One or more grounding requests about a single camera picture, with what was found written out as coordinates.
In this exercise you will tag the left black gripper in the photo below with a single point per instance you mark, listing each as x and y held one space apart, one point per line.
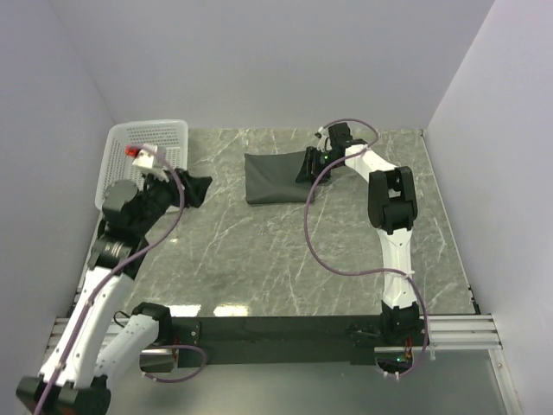
195 188

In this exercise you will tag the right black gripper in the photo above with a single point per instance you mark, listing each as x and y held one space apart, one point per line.
307 173

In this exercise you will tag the dark grey t shirt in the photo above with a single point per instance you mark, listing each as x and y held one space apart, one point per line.
271 179

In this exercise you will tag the white perforated plastic basket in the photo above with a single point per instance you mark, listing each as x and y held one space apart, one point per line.
168 135

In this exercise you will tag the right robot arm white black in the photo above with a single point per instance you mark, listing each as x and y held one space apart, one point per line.
392 210

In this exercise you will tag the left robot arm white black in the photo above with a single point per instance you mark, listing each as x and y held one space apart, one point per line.
149 324

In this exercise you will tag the black base crossbar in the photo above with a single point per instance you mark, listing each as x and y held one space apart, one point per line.
234 340

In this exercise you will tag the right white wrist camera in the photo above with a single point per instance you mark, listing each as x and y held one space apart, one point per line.
323 143

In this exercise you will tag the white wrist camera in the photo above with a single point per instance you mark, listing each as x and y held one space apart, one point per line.
146 160
323 143

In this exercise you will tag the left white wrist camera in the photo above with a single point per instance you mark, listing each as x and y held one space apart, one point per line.
146 160

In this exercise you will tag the aluminium frame rail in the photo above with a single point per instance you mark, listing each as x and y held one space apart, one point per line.
73 302

